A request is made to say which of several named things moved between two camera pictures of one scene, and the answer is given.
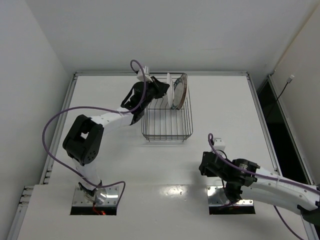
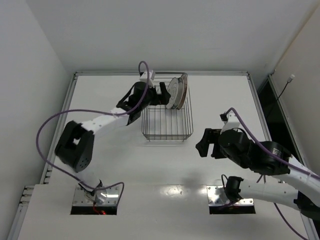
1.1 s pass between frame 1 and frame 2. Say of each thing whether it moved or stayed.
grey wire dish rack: stayed
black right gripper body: moved
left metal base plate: stayed
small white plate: moved
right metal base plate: stayed
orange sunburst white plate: stayed
